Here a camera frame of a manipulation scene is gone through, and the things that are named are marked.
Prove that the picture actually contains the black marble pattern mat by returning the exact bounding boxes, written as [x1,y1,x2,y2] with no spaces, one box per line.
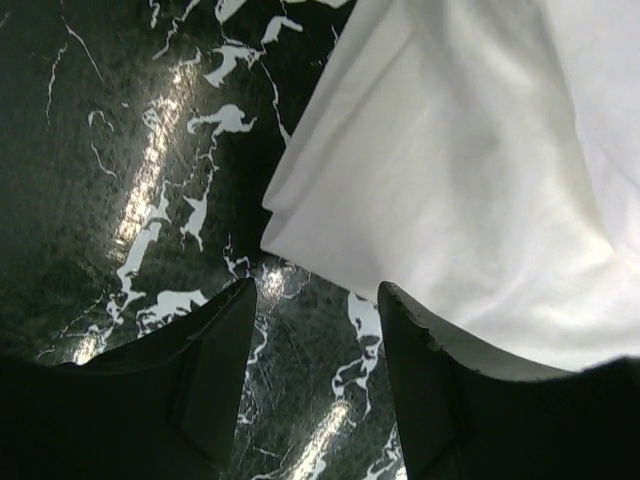
[1,1,406,479]

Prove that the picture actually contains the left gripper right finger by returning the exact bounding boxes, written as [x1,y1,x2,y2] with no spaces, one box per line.
[378,282,639,479]

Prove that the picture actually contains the white printed t shirt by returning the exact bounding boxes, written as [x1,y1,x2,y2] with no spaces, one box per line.
[261,1,639,371]

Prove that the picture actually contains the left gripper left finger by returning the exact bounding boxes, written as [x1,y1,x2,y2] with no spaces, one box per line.
[1,278,257,479]

